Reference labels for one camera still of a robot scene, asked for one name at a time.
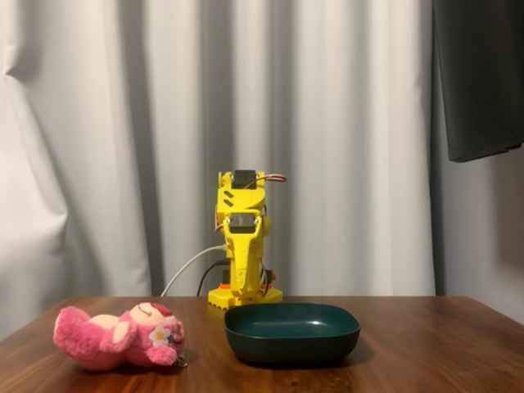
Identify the dark hanging cloth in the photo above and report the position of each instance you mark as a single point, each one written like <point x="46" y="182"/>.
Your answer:
<point x="479" y="82"/>

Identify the pink strawberry bear plush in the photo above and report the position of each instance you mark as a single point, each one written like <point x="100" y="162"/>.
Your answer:
<point x="94" y="340"/>

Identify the black orange table clamp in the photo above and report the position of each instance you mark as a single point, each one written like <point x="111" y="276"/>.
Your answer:
<point x="225" y="276"/>

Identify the dark green bowl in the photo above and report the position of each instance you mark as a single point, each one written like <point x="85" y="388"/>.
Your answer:
<point x="290" y="340"/>

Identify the yellow gripper black servo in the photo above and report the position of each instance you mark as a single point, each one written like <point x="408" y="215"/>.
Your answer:
<point x="244" y="246"/>

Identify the white curtain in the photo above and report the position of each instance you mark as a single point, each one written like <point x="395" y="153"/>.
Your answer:
<point x="123" y="143"/>

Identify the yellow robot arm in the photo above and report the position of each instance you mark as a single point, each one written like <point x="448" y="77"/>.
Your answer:
<point x="241" y="198"/>

